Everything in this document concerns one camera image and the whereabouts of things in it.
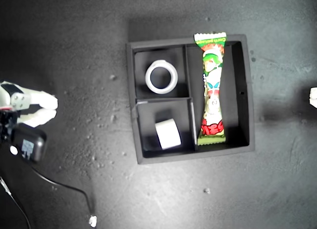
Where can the snack bar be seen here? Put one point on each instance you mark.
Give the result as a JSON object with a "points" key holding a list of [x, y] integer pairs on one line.
{"points": [[211, 107]]}

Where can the black tray with wells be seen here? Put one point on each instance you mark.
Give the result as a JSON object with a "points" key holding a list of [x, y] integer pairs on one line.
{"points": [[237, 90]]}

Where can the white tape roll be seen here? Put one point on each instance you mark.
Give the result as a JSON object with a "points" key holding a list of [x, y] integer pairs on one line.
{"points": [[168, 136], [148, 83]]}

